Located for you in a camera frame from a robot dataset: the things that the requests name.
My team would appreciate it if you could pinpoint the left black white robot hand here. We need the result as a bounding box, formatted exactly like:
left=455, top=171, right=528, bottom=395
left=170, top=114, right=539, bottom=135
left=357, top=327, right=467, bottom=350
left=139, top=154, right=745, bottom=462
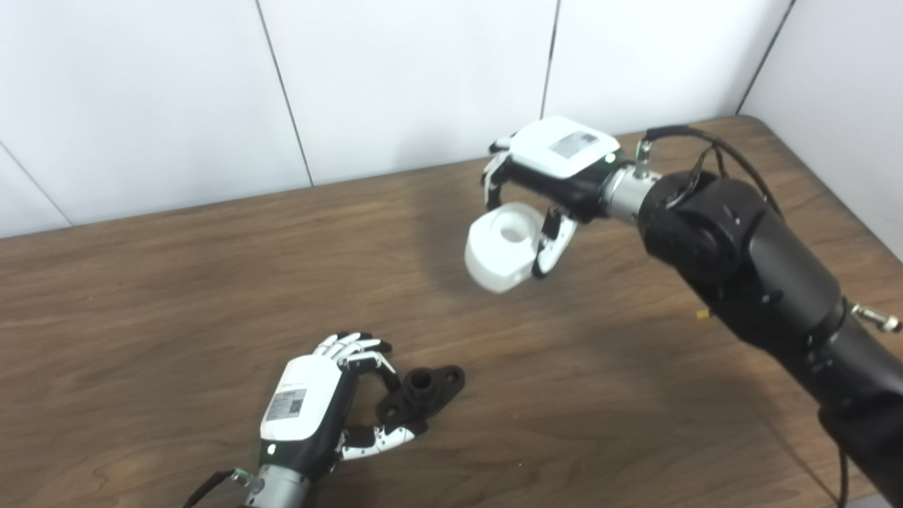
left=259, top=332, right=428, bottom=473

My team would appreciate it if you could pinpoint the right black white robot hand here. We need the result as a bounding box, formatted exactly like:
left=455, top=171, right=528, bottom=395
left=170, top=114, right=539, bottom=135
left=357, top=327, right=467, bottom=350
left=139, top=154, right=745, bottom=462
left=481, top=116, right=625, bottom=279

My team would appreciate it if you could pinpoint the round white piece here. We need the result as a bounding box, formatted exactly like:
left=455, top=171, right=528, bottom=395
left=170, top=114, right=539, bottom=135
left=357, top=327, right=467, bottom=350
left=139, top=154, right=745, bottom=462
left=463, top=202, right=558, bottom=294

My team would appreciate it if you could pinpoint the black flanged holder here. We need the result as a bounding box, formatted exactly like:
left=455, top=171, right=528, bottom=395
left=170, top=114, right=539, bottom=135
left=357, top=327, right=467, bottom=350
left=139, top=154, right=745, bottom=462
left=377, top=365, right=466, bottom=428

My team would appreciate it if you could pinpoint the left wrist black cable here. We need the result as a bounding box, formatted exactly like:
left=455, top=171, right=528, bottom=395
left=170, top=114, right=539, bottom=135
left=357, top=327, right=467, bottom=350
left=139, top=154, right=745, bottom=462
left=183, top=468, right=256, bottom=508

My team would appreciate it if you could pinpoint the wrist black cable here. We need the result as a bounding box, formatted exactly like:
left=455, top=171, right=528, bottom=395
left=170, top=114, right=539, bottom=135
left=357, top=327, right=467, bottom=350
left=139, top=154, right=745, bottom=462
left=635, top=125, right=903, bottom=508
left=183, top=468, right=256, bottom=508

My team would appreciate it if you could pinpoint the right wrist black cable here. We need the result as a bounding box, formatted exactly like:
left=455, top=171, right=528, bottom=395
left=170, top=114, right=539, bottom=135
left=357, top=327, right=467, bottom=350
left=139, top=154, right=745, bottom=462
left=635, top=125, right=903, bottom=508

